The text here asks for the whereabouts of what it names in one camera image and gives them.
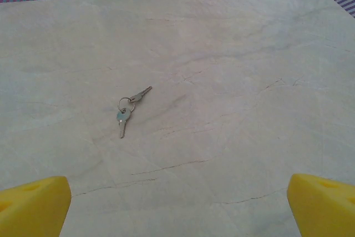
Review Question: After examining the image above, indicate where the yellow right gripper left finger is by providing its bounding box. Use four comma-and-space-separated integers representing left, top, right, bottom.
0, 175, 72, 237

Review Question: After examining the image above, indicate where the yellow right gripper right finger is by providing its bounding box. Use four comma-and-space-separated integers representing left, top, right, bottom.
287, 173, 355, 237

